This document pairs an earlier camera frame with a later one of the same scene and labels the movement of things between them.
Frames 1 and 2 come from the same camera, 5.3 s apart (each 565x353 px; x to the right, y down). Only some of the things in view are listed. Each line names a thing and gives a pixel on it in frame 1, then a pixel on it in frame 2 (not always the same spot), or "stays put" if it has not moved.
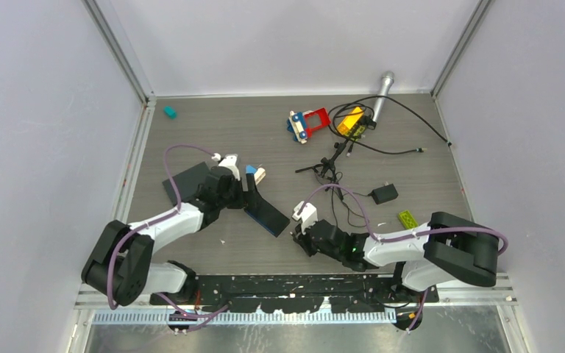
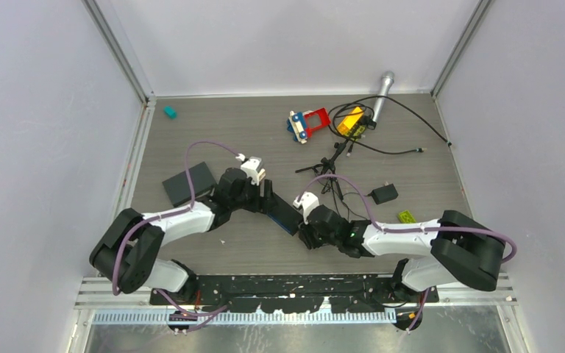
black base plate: [290, 293] stays put
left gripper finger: [251, 198] to [268, 188]
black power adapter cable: [347, 193] stays put
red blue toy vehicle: [302, 125] stays put
